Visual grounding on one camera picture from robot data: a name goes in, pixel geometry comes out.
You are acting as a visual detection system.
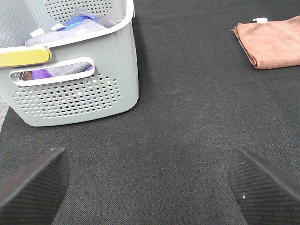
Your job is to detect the lavender grey towel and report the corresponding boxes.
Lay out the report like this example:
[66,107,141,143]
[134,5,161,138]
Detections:
[25,7,121,47]

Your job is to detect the purple towel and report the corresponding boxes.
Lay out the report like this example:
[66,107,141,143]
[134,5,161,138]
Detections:
[23,63,93,80]

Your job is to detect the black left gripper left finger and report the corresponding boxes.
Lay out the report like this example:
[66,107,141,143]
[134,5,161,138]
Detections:
[0,147,69,225]

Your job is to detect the blue towel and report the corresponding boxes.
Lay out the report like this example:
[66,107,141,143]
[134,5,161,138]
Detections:
[52,15,98,31]

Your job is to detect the grey perforated laundry basket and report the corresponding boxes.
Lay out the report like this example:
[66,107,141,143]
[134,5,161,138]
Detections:
[0,0,139,127]

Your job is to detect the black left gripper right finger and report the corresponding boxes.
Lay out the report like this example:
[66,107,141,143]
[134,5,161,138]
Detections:
[228,147,300,225]

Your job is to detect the black fabric table mat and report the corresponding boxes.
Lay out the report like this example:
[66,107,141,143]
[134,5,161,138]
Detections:
[0,0,300,225]

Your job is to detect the brown towel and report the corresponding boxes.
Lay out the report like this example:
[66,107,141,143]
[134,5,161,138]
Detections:
[232,16,300,70]

